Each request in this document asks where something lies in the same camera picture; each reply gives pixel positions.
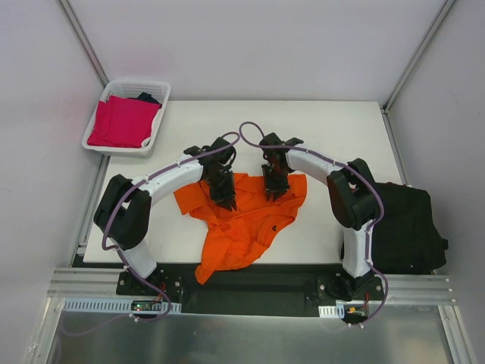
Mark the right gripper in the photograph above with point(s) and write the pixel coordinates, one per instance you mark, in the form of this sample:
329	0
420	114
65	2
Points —
276	182

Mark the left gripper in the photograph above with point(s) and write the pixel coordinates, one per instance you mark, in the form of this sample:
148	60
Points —
223	188

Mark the orange t shirt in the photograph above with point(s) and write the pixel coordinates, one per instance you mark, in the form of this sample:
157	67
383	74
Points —
238	238

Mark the pink t shirt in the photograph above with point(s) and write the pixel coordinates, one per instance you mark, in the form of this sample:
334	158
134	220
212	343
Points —
123	123

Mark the white plastic basket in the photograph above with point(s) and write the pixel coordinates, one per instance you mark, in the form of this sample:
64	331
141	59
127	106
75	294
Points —
131	88

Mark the black t shirt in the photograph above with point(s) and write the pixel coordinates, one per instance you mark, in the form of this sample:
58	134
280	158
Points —
406	241

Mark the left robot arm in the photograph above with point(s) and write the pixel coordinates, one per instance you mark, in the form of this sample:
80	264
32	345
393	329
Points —
123	213

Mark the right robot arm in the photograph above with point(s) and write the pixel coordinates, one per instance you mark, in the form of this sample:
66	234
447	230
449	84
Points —
354	201

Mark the dark navy t shirt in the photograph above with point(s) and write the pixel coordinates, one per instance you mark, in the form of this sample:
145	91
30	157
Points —
146	97

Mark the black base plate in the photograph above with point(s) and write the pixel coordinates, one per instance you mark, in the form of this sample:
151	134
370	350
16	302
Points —
268	290

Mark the right white cable duct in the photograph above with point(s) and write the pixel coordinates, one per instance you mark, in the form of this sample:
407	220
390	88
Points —
331	312

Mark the white cable duct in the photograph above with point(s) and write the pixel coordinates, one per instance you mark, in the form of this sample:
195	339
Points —
119	306
331	312

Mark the right aluminium frame post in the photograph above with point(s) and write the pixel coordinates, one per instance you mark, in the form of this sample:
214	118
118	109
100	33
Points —
429	36

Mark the aluminium frame post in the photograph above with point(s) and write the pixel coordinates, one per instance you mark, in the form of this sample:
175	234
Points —
429	36
74	23

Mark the left white cable duct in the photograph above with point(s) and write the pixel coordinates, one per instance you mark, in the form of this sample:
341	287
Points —
119	306

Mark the left aluminium frame post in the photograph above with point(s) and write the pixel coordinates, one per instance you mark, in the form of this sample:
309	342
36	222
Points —
74	23

